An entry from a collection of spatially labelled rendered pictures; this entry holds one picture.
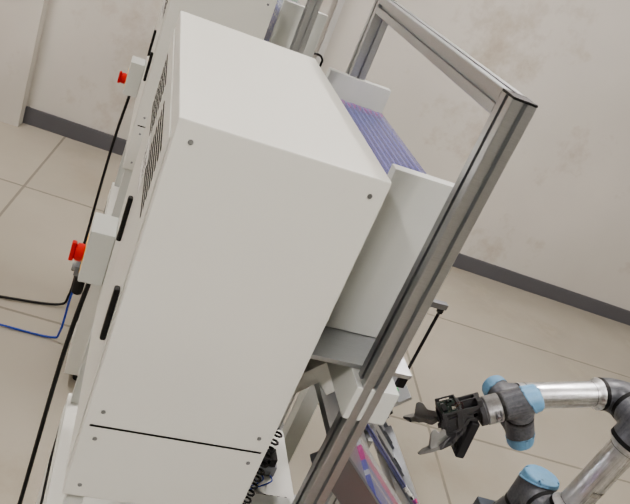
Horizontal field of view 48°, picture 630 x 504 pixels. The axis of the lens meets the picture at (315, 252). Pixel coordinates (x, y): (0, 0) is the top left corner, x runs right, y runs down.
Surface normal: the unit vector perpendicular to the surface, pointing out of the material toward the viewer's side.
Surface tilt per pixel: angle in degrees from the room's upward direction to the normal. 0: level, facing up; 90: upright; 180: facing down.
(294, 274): 90
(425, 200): 90
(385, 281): 90
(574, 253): 90
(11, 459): 0
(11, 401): 0
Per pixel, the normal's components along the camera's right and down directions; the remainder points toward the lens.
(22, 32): 0.05, 0.46
